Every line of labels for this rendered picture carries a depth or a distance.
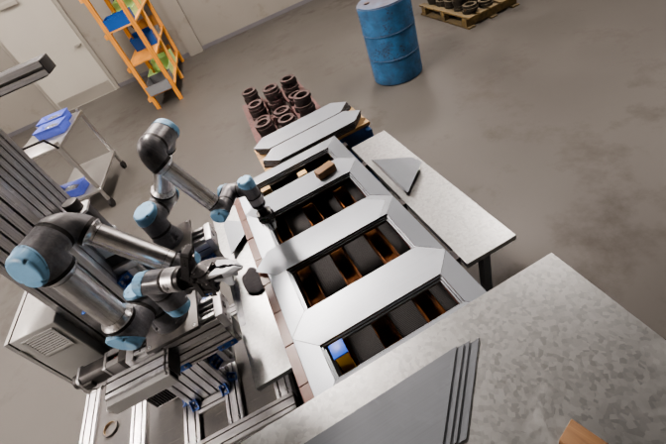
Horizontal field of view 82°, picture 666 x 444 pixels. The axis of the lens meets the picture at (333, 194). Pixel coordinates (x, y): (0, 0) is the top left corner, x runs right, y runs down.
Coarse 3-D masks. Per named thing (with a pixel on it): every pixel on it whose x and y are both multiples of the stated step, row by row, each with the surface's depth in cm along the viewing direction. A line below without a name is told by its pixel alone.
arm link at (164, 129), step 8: (160, 120) 166; (168, 120) 167; (152, 128) 161; (160, 128) 162; (168, 128) 165; (176, 128) 169; (160, 136) 160; (168, 136) 164; (176, 136) 170; (168, 144) 163; (168, 152) 169; (160, 176) 179; (160, 184) 183; (168, 184) 186; (152, 192) 188; (160, 192) 187; (168, 192) 189; (176, 192) 198; (160, 200) 189; (168, 200) 191; (176, 200) 200; (168, 208) 192
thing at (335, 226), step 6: (336, 216) 201; (324, 222) 200; (330, 222) 199; (336, 222) 198; (330, 228) 196; (336, 228) 195; (342, 228) 193; (336, 234) 192; (342, 234) 190; (348, 234) 189; (336, 240) 189
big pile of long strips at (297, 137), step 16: (320, 112) 288; (336, 112) 281; (352, 112) 274; (288, 128) 285; (304, 128) 278; (320, 128) 271; (336, 128) 265; (352, 128) 267; (272, 144) 276; (288, 144) 269; (304, 144) 262; (272, 160) 260
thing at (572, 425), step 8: (568, 424) 89; (576, 424) 88; (568, 432) 88; (576, 432) 87; (584, 432) 87; (560, 440) 87; (568, 440) 87; (576, 440) 86; (584, 440) 86; (592, 440) 85; (600, 440) 85
